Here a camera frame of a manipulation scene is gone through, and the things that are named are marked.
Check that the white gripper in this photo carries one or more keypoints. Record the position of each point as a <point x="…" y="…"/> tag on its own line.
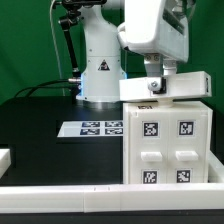
<point x="154" y="27"/>

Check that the white cube block with tag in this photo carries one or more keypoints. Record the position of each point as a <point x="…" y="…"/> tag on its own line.
<point x="176" y="86"/>

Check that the white cabinet body box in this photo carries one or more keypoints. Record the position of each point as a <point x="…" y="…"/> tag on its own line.
<point x="175" y="108"/>

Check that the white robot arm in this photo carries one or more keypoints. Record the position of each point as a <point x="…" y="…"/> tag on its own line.
<point x="100" y="80"/>

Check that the white left fence piece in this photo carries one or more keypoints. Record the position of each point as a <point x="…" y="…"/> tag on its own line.
<point x="5" y="161"/>

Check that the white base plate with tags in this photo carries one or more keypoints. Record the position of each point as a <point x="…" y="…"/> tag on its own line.
<point x="76" y="129"/>

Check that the white front fence rail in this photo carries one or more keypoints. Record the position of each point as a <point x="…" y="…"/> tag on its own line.
<point x="111" y="198"/>

